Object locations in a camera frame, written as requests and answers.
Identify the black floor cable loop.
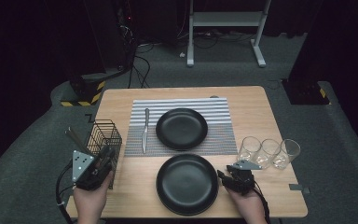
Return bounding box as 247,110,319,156
127,54,152,90

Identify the metal chopstick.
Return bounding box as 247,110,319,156
68,126,92,157
64,129,90,157

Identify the black wire cutlery basket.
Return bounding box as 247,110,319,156
85,119,124,190

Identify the person's left hand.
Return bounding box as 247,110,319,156
72,170,115,224

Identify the clear drinking glass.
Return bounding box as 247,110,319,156
273,138,302,171
255,138,282,170
237,135,263,166

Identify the black plate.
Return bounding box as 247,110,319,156
156,153,220,217
155,107,209,151
156,174,220,217

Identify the white metal stand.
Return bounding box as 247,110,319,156
186,0,273,68

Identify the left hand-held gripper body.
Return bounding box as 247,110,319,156
71,148,114,191

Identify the dark equipment rack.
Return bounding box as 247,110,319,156
115,0,139,71

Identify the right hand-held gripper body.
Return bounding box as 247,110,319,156
227,159,264,196

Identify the grey tape piece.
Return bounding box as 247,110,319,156
288,183,311,194

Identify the striped woven placemat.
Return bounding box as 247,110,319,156
124,97,239,158

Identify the black base with hazard stripes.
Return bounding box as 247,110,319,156
281,78,331,106
60,73,106,107

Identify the silver table knife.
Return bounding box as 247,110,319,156
141,107,151,155

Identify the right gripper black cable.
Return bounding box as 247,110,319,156
253,180,272,224

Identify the person's right hand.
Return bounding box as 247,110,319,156
226,186,269,224

